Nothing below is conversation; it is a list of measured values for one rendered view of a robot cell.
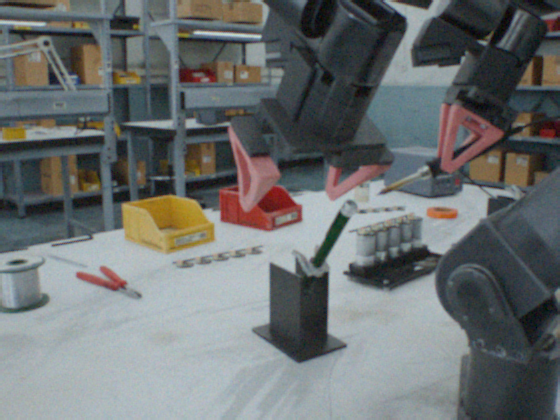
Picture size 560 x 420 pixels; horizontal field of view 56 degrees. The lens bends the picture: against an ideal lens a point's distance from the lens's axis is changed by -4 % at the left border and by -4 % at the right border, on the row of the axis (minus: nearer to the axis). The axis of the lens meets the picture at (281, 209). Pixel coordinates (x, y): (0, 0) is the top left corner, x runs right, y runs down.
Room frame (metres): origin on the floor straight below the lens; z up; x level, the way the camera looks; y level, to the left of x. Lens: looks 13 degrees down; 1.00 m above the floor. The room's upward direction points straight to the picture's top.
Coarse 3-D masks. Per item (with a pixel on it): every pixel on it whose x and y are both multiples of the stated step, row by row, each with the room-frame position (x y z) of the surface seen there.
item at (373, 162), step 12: (324, 156) 0.47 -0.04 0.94; (336, 156) 0.46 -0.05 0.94; (348, 156) 0.46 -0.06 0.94; (360, 156) 0.47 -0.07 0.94; (372, 156) 0.47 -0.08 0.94; (384, 156) 0.49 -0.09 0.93; (336, 168) 0.46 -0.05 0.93; (372, 168) 0.49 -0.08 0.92; (384, 168) 0.49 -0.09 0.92; (336, 180) 0.54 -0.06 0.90; (348, 180) 0.52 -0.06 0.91; (360, 180) 0.51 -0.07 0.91; (336, 192) 0.53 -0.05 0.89
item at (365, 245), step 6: (360, 240) 0.67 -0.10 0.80; (366, 240) 0.66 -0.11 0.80; (372, 240) 0.66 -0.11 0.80; (360, 246) 0.67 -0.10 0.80; (366, 246) 0.66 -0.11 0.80; (372, 246) 0.66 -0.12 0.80; (360, 252) 0.66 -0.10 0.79; (366, 252) 0.66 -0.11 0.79; (372, 252) 0.67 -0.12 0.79; (360, 258) 0.66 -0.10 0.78; (366, 258) 0.66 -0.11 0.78; (372, 258) 0.67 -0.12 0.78; (360, 264) 0.66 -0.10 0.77; (366, 264) 0.66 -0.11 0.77; (372, 264) 0.67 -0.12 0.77
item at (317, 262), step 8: (336, 216) 0.45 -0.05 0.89; (344, 216) 0.44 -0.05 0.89; (336, 224) 0.45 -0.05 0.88; (344, 224) 0.44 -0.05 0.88; (328, 232) 0.46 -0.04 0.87; (336, 232) 0.45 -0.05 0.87; (328, 240) 0.45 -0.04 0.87; (336, 240) 0.45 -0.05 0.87; (320, 248) 0.46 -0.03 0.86; (328, 248) 0.46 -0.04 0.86; (312, 256) 0.48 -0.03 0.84; (320, 256) 0.46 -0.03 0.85; (312, 264) 0.47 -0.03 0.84; (320, 264) 0.47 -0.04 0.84; (304, 280) 0.48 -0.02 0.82; (312, 280) 0.48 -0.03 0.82
